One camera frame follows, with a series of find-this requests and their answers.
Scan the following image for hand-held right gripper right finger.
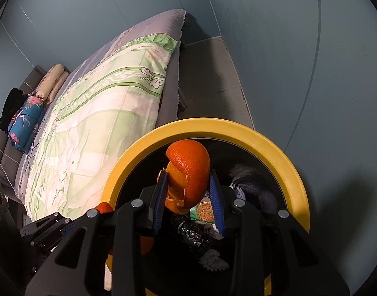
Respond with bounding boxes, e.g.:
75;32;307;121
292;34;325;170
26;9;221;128
208;169;351;296

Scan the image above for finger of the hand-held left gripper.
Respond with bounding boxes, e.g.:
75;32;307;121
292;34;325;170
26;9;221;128
19;211;75;249

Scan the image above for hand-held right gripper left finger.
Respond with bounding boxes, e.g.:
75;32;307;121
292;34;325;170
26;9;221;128
24;171;171;296

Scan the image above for green snack packet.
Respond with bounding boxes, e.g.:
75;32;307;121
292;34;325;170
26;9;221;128
188;191;218;224

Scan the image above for large black plastic bag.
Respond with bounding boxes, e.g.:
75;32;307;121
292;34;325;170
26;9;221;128
178;220;212;256

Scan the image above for large lavender foam net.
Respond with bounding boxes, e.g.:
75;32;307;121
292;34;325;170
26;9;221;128
199;248;230;272

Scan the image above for large orange peel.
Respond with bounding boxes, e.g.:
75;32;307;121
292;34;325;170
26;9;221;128
158;140;211;215

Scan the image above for small orange peel piece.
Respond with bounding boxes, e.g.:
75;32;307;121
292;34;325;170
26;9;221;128
94;202;154;256

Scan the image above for yellow rimmed black bin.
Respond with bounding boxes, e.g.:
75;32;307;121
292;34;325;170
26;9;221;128
101;118;310;296

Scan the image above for grey upholstered headboard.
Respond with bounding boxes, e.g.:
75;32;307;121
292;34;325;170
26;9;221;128
0;66;49;198

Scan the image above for blue floral folded quilt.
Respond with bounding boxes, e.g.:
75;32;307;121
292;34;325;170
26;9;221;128
7;95;46;152

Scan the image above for green floral quilt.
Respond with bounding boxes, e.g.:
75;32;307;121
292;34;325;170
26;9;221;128
24;34;180;222

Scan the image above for black folded clothes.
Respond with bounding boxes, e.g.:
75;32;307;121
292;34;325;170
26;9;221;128
0;88;29;131

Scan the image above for beige pillows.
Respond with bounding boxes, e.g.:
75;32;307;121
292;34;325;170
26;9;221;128
34;64;70;107

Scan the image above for grey striped bedsheet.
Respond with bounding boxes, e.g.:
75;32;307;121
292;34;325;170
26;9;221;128
14;9;188;201

